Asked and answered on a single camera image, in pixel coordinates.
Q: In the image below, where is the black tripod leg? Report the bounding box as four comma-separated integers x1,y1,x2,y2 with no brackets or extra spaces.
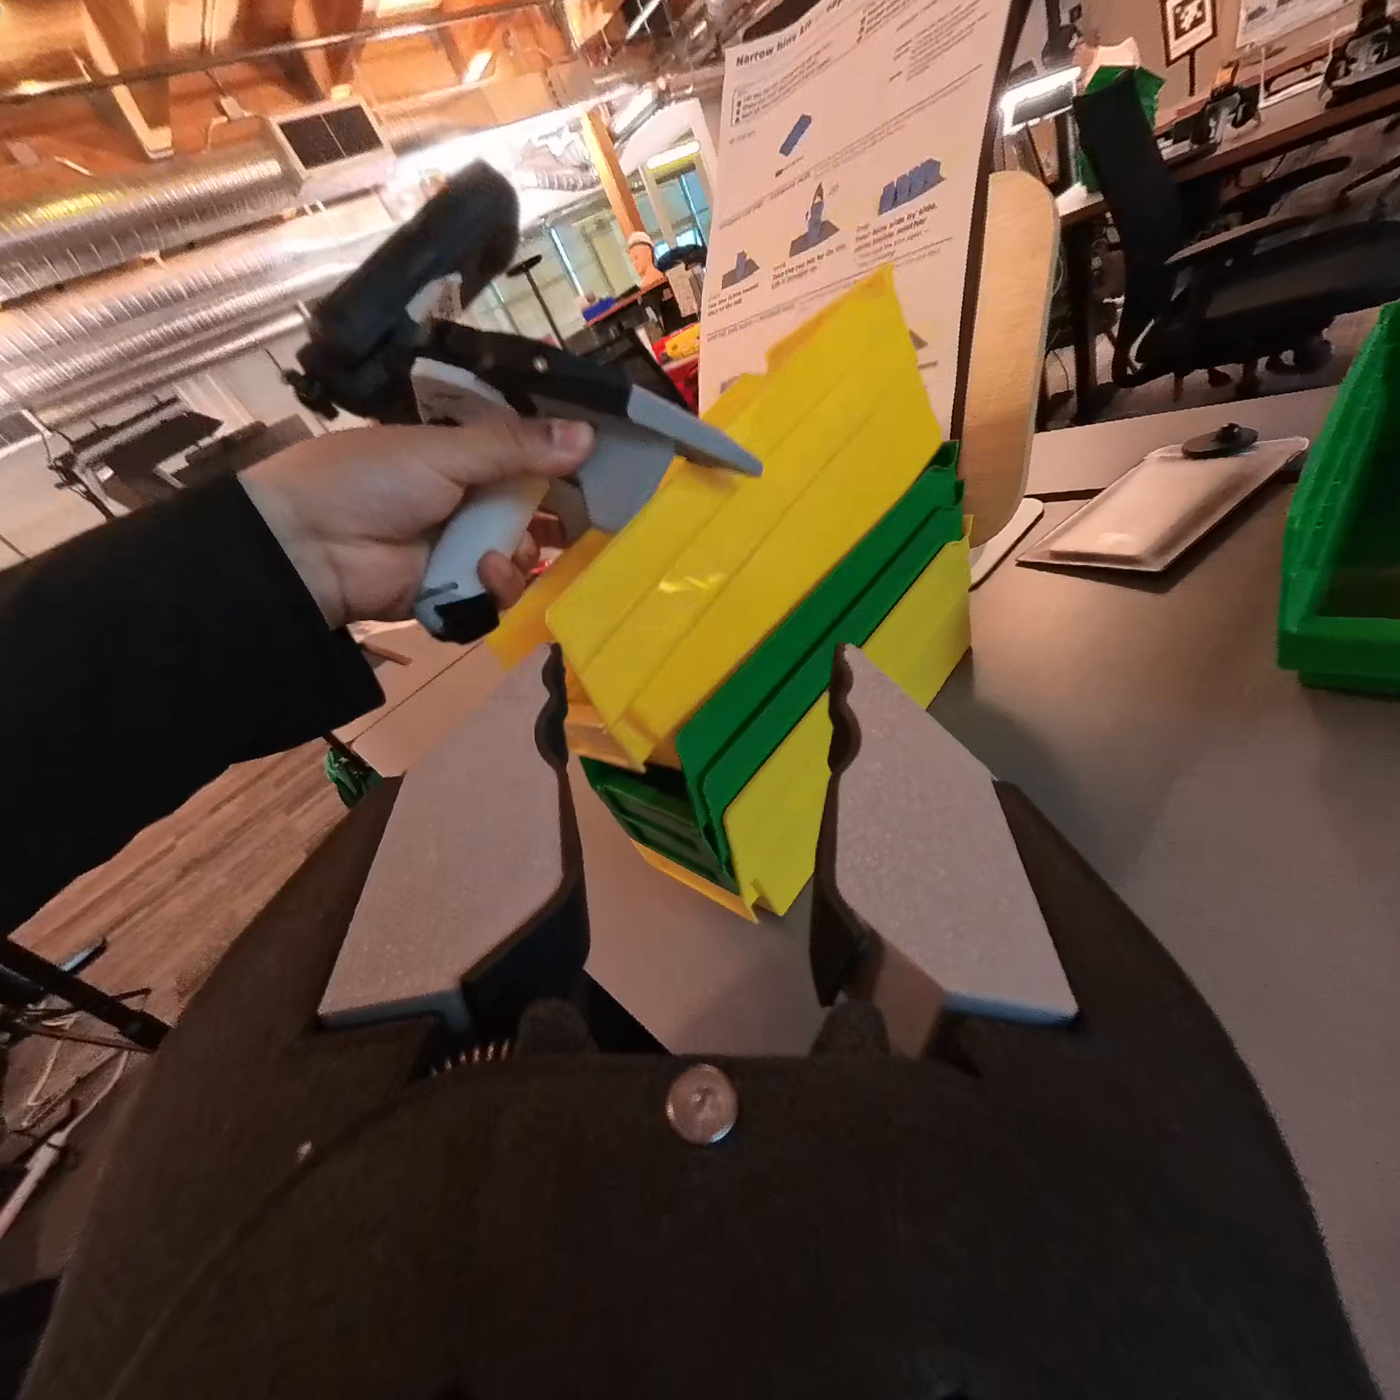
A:
0,933,173,1056

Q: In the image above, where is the white cable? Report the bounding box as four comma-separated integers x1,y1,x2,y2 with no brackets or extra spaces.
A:
0,1127,80,1236

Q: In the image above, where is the black office chair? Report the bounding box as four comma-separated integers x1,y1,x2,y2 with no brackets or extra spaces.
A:
1070,83,1400,420

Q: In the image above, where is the yellow plastic bin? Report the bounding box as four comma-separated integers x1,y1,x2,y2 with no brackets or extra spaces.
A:
656,512,972,926
484,266,948,767

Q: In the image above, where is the black metal cart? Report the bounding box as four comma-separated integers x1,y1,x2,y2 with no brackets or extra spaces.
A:
51,397,307,517

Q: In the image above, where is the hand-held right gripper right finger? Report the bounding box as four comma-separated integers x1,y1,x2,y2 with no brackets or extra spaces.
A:
812,642,1083,1062

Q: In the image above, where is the wooden desk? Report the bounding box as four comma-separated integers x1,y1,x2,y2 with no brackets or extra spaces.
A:
1049,83,1400,229

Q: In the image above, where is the person's left hand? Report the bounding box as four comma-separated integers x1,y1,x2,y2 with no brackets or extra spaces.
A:
236,414,601,635

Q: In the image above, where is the person's left forearm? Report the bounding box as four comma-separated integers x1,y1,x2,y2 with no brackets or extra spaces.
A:
0,473,384,942

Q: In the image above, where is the red plastic crate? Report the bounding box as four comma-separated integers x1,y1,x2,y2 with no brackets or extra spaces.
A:
656,328,716,414

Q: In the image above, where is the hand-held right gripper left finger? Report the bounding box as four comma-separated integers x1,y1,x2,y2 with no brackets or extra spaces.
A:
319,642,597,1035

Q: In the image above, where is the grey tray with black knob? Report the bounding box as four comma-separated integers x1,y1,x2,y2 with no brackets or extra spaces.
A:
1016,439,1313,579

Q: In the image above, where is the wooden chair back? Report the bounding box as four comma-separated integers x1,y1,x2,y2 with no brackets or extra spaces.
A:
949,170,1067,585

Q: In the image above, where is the white instruction poster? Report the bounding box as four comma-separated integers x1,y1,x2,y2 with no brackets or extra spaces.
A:
700,0,1016,439

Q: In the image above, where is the silver ventilation duct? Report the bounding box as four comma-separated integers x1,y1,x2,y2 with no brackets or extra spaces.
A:
0,107,619,399

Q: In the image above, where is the green bag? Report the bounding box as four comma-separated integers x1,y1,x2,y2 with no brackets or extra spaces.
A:
1077,66,1167,189

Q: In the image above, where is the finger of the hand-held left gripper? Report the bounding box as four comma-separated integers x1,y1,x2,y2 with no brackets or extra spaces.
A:
568,414,768,534
626,386,705,439

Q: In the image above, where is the white air vent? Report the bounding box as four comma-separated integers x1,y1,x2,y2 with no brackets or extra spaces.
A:
273,95,400,180

